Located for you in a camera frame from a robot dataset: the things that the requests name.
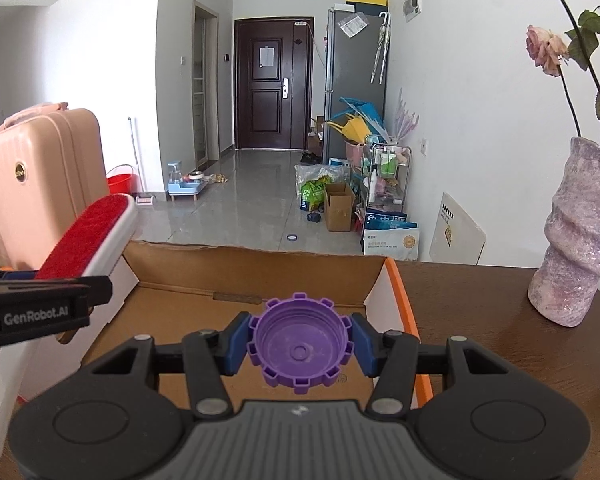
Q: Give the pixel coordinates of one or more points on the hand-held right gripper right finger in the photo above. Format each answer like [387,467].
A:
[366,348]

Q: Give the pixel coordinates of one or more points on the purple ceramic vase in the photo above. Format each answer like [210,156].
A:
[575,240]

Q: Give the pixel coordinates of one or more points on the white paper notice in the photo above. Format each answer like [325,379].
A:
[266,56]

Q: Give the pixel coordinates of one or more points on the blue pet water feeder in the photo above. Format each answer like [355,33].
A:
[182,190]

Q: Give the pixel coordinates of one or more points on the clear folded umbrellas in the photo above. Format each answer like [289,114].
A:
[380,50]

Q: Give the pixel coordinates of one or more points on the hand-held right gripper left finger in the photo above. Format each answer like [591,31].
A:
[235,346]

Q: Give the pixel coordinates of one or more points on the brown cardboard box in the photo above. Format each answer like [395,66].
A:
[339,212]

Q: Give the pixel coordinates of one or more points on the bunch of dried pink roses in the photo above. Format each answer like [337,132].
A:
[547,50]

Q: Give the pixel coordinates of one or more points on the pale purple clothes hangers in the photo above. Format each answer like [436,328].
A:
[402,120]

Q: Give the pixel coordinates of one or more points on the red plastic bucket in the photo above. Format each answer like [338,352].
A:
[119,182]

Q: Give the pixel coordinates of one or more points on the red cardboard box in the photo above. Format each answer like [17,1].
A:
[190,305]

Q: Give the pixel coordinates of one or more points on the white printed carton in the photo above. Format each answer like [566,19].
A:
[390,245]

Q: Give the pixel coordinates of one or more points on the grey refrigerator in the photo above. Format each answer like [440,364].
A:
[355,70]

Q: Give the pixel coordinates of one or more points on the clear document pouch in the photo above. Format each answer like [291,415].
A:
[352,25]

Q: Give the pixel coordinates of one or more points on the metal storage trolley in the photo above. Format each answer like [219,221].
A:
[385,160]

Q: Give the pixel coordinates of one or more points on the blue plastic stool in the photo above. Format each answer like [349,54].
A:
[360,107]

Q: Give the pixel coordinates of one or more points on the dark brown entry door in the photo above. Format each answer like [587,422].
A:
[272,110]

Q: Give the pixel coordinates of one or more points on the white mop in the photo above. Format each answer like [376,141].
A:
[144,200]

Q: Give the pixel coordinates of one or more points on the pink hard-shell suitcase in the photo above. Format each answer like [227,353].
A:
[45,160]

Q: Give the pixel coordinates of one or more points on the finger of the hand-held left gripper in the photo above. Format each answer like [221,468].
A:
[96,290]

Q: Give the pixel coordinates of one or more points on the white flat board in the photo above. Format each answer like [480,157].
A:
[457,235]

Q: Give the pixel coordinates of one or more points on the white interior door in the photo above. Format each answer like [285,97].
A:
[202,85]

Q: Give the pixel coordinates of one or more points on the purple plastic bottle cap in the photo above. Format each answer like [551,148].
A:
[300,345]

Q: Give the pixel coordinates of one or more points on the yellow plastic item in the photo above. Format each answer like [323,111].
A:
[352,130]

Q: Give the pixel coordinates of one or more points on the blue printed carton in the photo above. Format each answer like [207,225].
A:
[387,217]

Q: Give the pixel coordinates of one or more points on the red and white lint brush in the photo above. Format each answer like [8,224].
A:
[90,235]

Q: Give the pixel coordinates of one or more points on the pink plastic bin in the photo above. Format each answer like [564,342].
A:
[355,152]

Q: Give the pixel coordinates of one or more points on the green printed bag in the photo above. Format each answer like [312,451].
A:
[314,192]

